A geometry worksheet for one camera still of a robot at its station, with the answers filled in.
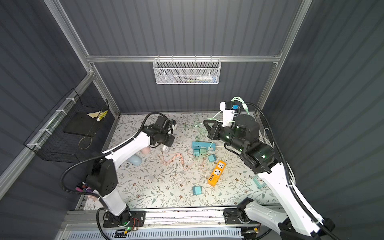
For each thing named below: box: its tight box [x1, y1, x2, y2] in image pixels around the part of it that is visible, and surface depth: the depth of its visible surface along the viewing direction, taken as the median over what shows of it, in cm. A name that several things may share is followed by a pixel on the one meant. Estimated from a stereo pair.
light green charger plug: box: [200, 148, 207, 156], surface depth 98 cm
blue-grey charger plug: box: [207, 154, 217, 162], surface depth 95 cm
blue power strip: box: [192, 141, 216, 151], surface depth 98 cm
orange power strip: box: [207, 160, 227, 187], surface depth 88 cm
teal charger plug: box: [193, 149, 200, 157], surface depth 96 cm
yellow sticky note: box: [87, 110, 101, 118], surface depth 83 cm
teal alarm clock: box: [252, 176, 267, 190], surface depth 84 cm
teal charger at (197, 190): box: [192, 185, 202, 195], surface depth 82 cm
